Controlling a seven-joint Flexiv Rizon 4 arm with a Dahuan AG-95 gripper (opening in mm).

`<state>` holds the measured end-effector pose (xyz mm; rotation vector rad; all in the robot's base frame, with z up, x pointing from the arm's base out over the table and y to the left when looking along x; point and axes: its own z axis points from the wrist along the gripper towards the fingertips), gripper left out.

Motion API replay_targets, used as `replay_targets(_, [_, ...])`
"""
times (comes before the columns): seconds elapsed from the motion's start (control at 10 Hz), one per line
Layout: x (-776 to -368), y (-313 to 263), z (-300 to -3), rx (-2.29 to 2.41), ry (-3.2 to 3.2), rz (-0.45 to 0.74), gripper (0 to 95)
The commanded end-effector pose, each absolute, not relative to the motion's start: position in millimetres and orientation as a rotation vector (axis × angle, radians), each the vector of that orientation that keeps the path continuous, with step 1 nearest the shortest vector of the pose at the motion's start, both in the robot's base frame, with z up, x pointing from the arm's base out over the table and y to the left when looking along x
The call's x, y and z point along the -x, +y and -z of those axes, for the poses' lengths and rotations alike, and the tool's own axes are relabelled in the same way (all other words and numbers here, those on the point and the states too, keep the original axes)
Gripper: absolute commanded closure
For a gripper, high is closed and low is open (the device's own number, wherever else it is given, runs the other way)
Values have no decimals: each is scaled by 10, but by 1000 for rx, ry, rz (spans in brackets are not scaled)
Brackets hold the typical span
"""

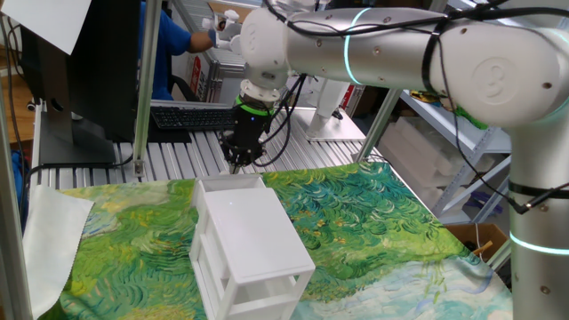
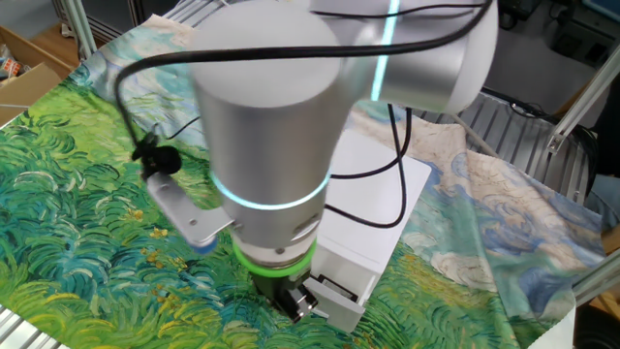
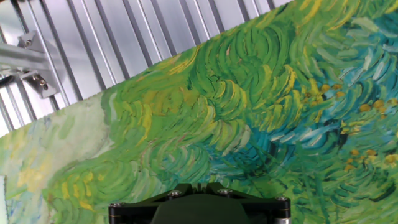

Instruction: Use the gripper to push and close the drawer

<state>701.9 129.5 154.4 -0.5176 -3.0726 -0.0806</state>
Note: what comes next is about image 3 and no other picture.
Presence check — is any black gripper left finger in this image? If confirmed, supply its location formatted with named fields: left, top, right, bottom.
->
left=108, top=182, right=200, bottom=224

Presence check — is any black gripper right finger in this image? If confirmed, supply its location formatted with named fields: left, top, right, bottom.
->
left=198, top=182, right=292, bottom=224

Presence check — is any green painted print tablecloth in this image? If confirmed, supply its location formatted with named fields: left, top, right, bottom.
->
left=0, top=0, right=398, bottom=224

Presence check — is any aluminium frame bracket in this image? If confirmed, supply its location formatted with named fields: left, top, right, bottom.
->
left=0, top=30, right=60, bottom=99

